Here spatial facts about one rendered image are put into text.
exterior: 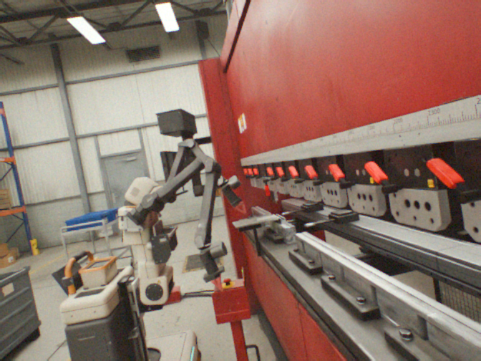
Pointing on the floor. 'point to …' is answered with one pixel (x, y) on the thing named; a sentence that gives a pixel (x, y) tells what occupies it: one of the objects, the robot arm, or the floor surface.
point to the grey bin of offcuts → (17, 310)
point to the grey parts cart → (94, 243)
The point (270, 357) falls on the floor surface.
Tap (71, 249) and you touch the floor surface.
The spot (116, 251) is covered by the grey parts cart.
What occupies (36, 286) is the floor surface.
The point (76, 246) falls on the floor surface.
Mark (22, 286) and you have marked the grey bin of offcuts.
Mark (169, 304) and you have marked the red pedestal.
